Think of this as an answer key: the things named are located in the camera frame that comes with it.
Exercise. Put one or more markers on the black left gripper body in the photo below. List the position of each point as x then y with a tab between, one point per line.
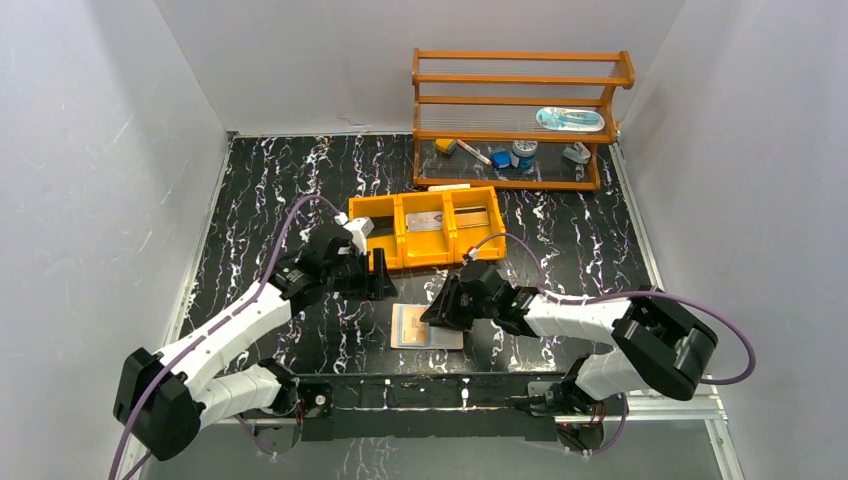
369	277

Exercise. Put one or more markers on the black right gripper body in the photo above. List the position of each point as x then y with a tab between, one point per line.
470	308

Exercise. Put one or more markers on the beige leather card holder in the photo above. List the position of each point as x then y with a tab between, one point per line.
439	338

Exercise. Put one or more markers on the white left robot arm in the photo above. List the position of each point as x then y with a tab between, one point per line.
165	398

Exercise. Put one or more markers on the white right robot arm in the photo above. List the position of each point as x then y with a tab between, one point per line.
656	342

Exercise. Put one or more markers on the brown card in bin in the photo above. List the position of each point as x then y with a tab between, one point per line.
471	217

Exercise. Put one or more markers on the silver card in bin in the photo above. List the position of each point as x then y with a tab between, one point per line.
424	221

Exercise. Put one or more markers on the middle orange bin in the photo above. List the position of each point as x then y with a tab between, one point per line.
426	234

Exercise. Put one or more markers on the orange bin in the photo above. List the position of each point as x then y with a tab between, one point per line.
381	210
469	197
426	234

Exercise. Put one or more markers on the left orange bin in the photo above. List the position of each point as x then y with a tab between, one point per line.
381	210

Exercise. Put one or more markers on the right orange bin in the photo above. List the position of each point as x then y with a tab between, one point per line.
469	197

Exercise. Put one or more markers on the blue small box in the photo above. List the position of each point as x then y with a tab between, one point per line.
501	159

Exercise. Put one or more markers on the blue white tape roll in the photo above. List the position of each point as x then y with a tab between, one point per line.
523	153

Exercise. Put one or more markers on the white marker pen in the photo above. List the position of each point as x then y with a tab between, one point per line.
474	152

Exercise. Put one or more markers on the yellow sponge block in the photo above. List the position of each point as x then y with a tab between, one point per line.
445	147

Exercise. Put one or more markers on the orange wooden shelf rack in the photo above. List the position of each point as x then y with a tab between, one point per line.
489	99

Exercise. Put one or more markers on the blue packaged item on shelf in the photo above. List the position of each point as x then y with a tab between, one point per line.
565	119

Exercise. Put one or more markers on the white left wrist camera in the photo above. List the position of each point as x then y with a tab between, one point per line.
359	227

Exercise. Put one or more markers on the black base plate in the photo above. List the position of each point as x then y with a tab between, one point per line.
532	406

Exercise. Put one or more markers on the aluminium frame rail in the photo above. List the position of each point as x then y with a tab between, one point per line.
276	434

